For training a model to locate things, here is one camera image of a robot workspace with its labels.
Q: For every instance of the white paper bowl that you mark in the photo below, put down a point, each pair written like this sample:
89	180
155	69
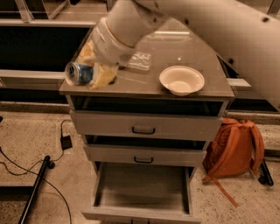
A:
182	80

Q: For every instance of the grey top drawer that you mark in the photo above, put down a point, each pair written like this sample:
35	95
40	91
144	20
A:
174	127

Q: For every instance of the black pole on right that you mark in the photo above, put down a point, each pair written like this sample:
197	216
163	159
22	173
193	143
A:
265	177

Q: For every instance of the black pole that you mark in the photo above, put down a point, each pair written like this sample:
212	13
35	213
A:
265	177
34	190

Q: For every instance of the grey bottom drawer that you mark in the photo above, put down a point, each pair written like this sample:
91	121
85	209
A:
142	194

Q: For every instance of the grey middle drawer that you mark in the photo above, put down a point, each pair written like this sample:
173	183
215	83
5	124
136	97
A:
144	156

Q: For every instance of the grey drawer cabinet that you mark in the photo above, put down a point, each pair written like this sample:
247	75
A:
140	92

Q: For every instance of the grey drawer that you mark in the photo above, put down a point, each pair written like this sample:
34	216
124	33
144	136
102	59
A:
174	127
144	156
142	194

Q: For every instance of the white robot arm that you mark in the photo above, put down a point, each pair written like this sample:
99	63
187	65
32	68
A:
246	39

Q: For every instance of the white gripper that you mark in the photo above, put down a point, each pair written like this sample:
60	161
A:
108	48

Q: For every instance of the black power adapter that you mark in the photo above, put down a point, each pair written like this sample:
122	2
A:
66	142

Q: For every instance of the orange backpack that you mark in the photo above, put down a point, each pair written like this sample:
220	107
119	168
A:
237	148

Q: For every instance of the black pole on left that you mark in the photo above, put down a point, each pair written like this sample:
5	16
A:
34	190

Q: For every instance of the clear plastic water bottle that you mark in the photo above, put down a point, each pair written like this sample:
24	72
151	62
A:
140	61

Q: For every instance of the blue silver redbull can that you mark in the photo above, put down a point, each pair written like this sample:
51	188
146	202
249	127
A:
78	74

